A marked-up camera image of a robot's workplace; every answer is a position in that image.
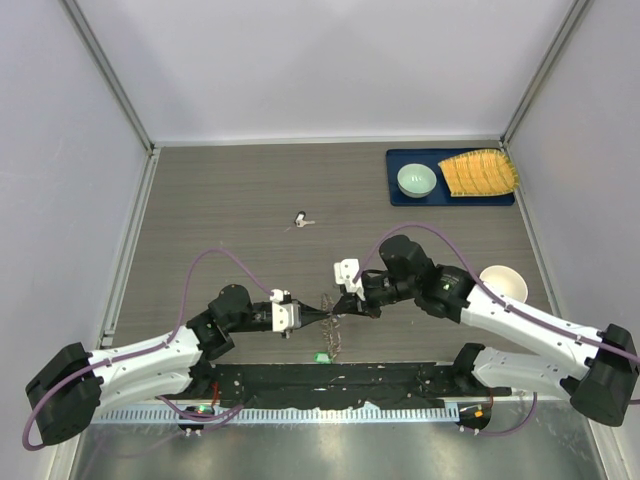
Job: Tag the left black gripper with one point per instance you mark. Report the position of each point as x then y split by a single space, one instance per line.
309 314

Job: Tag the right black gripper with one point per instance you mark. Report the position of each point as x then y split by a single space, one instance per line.
351 303

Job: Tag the metal disc with keyrings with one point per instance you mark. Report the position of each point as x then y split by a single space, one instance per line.
330 329

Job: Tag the key with green tag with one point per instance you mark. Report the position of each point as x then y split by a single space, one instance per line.
322 358

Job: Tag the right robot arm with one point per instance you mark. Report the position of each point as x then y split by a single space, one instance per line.
595 370

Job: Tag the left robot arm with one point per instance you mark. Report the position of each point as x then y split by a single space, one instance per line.
59 414

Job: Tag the key with black tag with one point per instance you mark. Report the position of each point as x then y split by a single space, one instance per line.
301 220

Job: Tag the pale green bowl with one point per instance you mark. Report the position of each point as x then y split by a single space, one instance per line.
416 180

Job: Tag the blue tray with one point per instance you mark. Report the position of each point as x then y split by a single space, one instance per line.
440 196

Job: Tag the cream bowl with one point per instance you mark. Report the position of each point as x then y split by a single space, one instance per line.
506 280

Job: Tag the yellow woven cloth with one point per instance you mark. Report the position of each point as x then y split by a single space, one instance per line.
480 173

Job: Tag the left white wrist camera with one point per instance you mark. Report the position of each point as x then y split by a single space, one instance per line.
284 311

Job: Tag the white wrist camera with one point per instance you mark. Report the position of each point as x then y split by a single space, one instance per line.
345 272
284 311

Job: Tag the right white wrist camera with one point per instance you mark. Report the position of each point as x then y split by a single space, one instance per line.
345 272

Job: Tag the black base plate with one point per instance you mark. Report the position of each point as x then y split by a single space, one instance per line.
335 386

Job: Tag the white cable duct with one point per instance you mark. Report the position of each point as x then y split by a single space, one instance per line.
153 414

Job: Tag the left aluminium frame rail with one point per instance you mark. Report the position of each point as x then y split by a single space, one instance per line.
134 224

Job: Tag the aluminium frame rail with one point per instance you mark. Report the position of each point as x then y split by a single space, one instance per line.
134 224
562 38
112 387

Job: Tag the front aluminium frame rail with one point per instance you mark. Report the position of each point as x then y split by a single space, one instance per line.
112 387

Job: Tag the right aluminium frame rail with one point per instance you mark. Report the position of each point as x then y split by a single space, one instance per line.
562 38

